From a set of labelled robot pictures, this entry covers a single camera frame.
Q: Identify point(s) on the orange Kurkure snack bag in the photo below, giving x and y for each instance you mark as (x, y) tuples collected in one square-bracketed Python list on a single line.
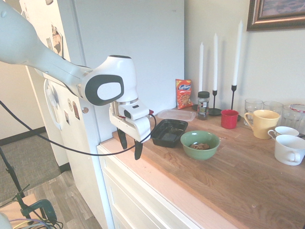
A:
[(184, 95)]

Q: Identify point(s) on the yellow mug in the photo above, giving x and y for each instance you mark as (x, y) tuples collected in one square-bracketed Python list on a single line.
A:
[(264, 126)]

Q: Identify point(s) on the white flower fridge magnet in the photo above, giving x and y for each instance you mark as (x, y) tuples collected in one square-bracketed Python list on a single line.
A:
[(53, 96)]

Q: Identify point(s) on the spice jar with black cap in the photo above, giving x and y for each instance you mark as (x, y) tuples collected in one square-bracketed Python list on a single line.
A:
[(203, 107)]

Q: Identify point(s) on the brown framed picture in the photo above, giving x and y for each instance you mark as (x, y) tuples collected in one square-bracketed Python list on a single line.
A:
[(276, 14)]

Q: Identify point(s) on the red mug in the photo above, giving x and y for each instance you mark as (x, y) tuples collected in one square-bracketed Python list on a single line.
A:
[(228, 120)]

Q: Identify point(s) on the clear drinking glass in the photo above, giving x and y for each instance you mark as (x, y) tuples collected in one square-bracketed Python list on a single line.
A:
[(272, 106), (291, 119), (253, 105)]

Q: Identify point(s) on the green clamp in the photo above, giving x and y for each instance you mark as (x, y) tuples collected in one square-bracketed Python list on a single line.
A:
[(46, 210)]

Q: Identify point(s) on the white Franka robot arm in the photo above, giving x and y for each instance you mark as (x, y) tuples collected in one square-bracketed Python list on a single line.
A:
[(23, 43)]

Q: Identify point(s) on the small white cup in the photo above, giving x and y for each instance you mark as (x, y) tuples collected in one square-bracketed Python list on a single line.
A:
[(286, 131)]

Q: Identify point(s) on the small rectangular photo magnet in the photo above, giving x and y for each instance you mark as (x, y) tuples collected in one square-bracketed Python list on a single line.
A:
[(67, 117)]

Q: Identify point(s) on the short white taper candle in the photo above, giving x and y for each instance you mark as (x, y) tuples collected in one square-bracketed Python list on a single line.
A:
[(201, 66)]

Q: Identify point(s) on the round white fridge magnet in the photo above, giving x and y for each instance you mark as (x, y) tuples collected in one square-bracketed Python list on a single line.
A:
[(69, 104)]

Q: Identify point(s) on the round metal fridge knob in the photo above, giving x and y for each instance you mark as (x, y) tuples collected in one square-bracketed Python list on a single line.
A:
[(85, 110)]

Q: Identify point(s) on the small photo fridge magnet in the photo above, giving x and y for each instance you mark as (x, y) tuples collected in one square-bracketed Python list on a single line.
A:
[(49, 44)]

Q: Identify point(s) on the brown oval fridge magnet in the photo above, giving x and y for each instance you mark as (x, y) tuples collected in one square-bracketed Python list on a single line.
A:
[(75, 109)]

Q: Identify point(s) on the medium white taper candle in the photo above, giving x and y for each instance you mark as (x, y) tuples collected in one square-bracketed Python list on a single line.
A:
[(215, 62)]

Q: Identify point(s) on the white refrigerator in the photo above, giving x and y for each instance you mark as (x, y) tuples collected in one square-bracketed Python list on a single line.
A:
[(143, 47)]

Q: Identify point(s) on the tall white taper candle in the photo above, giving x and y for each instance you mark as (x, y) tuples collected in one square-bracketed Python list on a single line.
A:
[(237, 52)]

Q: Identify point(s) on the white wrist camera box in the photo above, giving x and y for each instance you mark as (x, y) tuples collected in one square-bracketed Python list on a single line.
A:
[(139, 111)]

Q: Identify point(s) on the brown cereal flakes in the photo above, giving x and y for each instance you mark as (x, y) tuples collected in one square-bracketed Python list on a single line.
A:
[(199, 146)]

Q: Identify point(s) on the black plastic food box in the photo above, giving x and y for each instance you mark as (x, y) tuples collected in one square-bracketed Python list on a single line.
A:
[(166, 138)]

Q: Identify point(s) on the green ceramic bowl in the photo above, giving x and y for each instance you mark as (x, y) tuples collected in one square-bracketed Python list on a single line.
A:
[(200, 155)]

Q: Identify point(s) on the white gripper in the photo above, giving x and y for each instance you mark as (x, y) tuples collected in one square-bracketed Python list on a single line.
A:
[(140, 128)]

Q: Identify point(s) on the clear plastic lid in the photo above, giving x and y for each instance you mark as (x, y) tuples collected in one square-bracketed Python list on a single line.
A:
[(176, 114)]

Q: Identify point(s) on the wooden board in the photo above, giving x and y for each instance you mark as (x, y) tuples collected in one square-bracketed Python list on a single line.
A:
[(7, 207)]

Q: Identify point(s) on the white kitchen cabinet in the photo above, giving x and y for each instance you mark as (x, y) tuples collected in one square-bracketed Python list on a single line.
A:
[(133, 200)]

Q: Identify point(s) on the large photo fridge magnet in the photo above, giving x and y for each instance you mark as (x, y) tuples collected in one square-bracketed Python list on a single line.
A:
[(57, 40)]

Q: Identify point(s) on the large white cup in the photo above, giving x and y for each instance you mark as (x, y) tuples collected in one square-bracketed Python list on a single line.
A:
[(286, 149)]

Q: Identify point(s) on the black tripod stand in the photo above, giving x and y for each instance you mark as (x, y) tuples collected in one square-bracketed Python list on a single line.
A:
[(12, 171)]

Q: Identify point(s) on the black candle holder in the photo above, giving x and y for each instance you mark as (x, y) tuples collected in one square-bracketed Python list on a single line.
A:
[(215, 111), (233, 95)]

